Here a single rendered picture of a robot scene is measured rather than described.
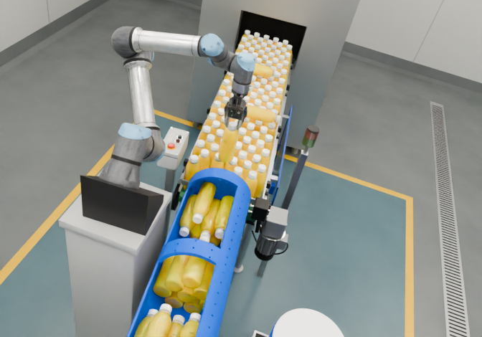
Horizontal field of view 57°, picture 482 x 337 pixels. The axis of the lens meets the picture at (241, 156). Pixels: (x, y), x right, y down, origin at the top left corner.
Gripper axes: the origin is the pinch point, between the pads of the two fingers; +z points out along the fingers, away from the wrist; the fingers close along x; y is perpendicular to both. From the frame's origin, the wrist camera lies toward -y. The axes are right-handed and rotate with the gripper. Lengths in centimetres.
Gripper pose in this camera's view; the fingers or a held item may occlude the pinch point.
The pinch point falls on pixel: (232, 125)
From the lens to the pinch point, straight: 197.1
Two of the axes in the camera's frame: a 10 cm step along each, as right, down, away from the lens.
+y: -1.8, 6.2, -7.7
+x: 9.7, 2.5, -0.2
